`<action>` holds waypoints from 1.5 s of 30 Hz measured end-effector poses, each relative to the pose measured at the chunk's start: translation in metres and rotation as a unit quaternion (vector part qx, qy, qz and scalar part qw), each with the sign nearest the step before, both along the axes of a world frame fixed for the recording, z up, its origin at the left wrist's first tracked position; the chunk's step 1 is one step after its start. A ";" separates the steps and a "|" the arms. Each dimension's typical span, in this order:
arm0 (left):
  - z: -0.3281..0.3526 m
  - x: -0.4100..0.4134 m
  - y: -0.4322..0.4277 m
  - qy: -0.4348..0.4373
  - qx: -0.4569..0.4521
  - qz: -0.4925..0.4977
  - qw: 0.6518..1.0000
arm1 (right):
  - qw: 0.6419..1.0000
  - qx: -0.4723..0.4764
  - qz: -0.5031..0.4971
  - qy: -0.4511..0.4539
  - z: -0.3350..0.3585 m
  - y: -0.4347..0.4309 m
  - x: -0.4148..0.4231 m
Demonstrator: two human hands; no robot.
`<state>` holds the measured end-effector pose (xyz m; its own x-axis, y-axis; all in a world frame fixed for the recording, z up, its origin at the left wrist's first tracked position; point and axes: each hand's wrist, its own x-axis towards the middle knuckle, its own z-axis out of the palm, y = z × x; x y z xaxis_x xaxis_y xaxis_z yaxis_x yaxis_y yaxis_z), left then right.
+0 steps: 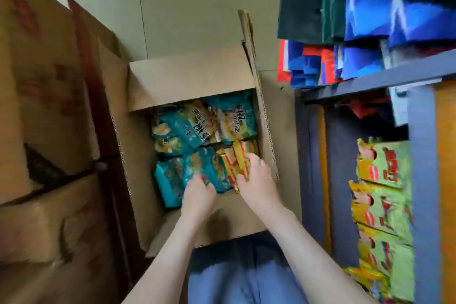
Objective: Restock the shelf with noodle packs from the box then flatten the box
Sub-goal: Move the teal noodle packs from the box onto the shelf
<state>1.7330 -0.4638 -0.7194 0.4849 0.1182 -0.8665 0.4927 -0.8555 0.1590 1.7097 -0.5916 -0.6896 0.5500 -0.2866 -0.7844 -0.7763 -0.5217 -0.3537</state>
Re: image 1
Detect person's left hand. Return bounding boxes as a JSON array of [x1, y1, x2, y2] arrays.
[[180, 173, 218, 222]]

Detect person's right hand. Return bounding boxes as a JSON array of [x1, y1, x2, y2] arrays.
[[236, 153, 285, 221]]

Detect teal noodle packets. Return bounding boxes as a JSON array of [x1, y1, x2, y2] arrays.
[[151, 90, 258, 208]]

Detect grey metal shelf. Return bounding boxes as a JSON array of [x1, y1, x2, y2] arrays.
[[294, 49, 456, 304]]

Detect person's left forearm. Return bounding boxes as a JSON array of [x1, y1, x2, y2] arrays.
[[123, 213, 211, 304]]

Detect person's right forearm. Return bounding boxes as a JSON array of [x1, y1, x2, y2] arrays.
[[265, 207, 378, 304]]

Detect cardboard cartons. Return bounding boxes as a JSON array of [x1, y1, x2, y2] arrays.
[[0, 0, 100, 205], [0, 173, 118, 304]]

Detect stack of green cartoon packets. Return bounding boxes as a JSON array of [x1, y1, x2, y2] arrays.
[[345, 138, 416, 304]]

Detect crumpled red bag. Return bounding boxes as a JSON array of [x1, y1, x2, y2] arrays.
[[342, 95, 389, 119]]

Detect bunch of small gift bags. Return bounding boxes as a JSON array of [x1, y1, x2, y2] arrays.
[[277, 39, 385, 89]]

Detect white green-edged gift bag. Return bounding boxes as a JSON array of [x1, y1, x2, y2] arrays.
[[388, 79, 442, 126]]

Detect dark green gift bag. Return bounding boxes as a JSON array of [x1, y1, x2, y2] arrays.
[[277, 0, 346, 46]]

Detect row of blue gift bags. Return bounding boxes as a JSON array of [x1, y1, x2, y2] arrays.
[[344, 0, 456, 48]]

